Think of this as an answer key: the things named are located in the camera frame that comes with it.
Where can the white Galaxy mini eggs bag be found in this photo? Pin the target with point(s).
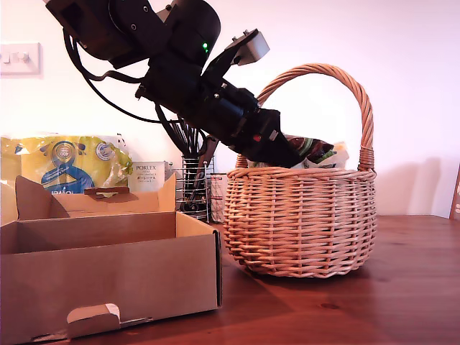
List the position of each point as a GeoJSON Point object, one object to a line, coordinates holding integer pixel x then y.
{"type": "Point", "coordinates": [312, 149]}

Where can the white tin can red lines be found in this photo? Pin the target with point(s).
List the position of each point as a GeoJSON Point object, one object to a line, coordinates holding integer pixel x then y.
{"type": "Point", "coordinates": [217, 197]}

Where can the brown cardboard box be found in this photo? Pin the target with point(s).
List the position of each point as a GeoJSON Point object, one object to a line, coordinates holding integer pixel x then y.
{"type": "Point", "coordinates": [108, 273]}

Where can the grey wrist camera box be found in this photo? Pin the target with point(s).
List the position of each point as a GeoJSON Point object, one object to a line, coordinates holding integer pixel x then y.
{"type": "Point", "coordinates": [255, 46]}

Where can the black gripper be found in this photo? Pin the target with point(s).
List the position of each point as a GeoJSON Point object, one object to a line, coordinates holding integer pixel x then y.
{"type": "Point", "coordinates": [251, 118]}

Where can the yellow plastic paper roll pack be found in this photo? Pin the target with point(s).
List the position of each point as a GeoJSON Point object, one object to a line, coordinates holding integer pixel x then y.
{"type": "Point", "coordinates": [72, 161]}

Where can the brown board with white dots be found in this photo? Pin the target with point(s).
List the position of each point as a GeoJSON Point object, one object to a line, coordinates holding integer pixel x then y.
{"type": "Point", "coordinates": [456, 201]}

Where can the black chopstick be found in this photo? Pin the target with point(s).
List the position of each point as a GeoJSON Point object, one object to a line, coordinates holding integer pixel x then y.
{"type": "Point", "coordinates": [189, 143]}
{"type": "Point", "coordinates": [179, 142]}

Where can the brown wooden spatula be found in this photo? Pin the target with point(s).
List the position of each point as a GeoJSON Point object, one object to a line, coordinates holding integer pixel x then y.
{"type": "Point", "coordinates": [207, 151]}

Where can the white Porlex box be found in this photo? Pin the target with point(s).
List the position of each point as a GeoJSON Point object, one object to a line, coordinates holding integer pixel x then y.
{"type": "Point", "coordinates": [149, 176]}

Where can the white light switch plate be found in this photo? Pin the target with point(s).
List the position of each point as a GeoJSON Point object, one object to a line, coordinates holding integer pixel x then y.
{"type": "Point", "coordinates": [21, 59]}

